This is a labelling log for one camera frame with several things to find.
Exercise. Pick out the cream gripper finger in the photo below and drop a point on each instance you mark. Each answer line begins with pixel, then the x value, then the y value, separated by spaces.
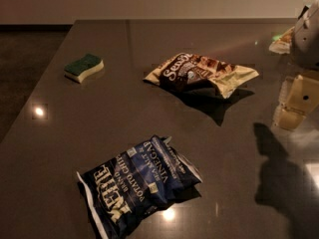
pixel 299 96

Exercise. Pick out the green and yellow sponge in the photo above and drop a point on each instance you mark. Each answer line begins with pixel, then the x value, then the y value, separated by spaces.
pixel 84 67

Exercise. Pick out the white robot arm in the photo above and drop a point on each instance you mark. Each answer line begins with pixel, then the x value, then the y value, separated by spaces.
pixel 305 40

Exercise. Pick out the brown and cream snack bag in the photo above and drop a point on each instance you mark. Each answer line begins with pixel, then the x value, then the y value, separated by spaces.
pixel 187 72

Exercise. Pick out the blue Kettle chip bag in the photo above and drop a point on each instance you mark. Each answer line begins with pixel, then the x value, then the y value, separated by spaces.
pixel 148 177

